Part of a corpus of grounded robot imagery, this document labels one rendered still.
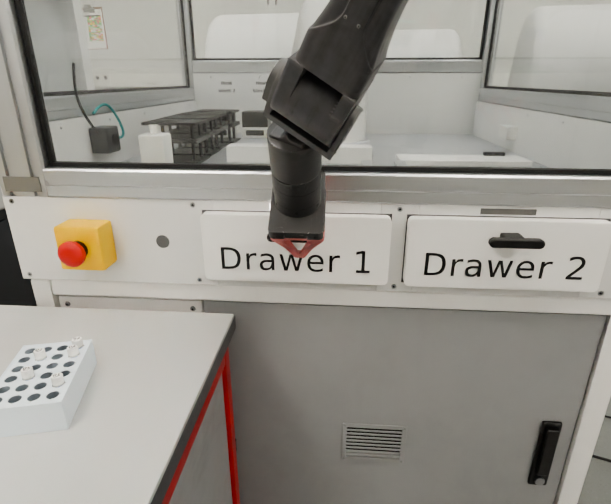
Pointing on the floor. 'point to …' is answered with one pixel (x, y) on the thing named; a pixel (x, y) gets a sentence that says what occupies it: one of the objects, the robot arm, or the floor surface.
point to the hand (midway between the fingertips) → (300, 243)
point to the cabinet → (401, 388)
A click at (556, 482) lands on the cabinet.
